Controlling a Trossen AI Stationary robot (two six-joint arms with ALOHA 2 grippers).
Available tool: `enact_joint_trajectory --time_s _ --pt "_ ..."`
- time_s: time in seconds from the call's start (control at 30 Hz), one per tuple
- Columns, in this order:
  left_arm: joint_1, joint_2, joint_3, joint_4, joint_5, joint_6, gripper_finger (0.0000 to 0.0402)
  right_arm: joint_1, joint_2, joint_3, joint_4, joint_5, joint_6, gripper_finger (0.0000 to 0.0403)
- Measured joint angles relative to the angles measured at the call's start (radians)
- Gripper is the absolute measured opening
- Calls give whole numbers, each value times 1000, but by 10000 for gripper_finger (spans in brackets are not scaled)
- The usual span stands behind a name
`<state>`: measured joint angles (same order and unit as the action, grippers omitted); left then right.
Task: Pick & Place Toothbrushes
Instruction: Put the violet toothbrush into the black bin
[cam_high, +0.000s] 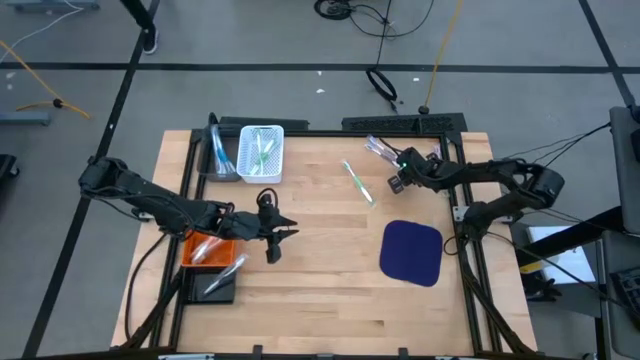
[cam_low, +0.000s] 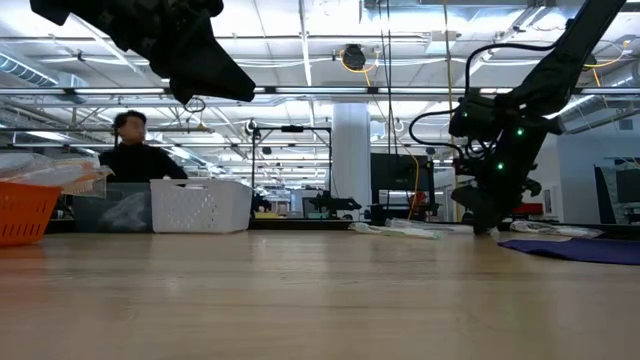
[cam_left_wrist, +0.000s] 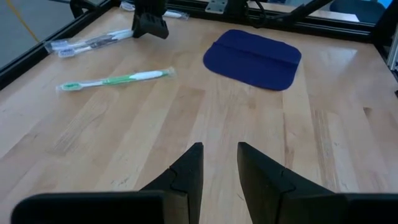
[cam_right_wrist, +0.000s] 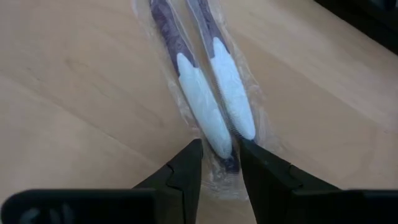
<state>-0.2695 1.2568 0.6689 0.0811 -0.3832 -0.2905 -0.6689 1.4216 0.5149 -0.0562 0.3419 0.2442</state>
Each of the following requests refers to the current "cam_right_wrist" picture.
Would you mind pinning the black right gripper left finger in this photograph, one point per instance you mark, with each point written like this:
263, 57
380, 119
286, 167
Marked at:
183, 193

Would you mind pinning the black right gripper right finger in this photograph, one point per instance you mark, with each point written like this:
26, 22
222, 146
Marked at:
270, 189

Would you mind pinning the purple toothbrush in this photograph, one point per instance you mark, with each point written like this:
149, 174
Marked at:
233, 93
202, 102

